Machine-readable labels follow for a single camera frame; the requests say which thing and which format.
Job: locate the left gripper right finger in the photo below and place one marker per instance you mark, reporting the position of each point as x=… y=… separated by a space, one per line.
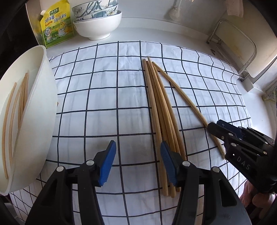
x=221 y=203

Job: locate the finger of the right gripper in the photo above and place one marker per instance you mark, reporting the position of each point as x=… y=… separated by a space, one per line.
x=221 y=133
x=232 y=129

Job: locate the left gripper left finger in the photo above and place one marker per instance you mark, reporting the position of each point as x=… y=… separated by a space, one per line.
x=54 y=204

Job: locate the separate wooden chopstick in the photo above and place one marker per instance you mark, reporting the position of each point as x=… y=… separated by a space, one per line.
x=5 y=140

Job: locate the person's right hand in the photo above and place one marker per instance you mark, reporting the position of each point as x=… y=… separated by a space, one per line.
x=259 y=200

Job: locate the large white plastic basin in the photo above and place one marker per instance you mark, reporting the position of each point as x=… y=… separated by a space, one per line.
x=38 y=119

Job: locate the pink hanging cloth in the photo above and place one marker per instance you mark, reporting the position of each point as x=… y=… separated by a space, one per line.
x=234 y=8

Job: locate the white dish brush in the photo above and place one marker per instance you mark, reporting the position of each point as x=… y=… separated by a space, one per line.
x=174 y=13

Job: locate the plain white ceramic bowl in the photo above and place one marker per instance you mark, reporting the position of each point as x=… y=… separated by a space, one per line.
x=98 y=28

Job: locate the middle blue floral bowl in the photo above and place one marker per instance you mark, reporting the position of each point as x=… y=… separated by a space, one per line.
x=102 y=13

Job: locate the blue floral bowl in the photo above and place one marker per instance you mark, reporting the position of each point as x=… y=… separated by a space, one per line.
x=102 y=13
x=91 y=7

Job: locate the yellow green seasoning pouch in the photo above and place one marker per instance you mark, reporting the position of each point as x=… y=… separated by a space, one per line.
x=56 y=25

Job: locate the top blue floral bowl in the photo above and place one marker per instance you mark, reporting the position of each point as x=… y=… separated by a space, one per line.
x=91 y=7

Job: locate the metal dish rack frame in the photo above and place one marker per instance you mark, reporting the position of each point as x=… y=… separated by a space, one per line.
x=250 y=43

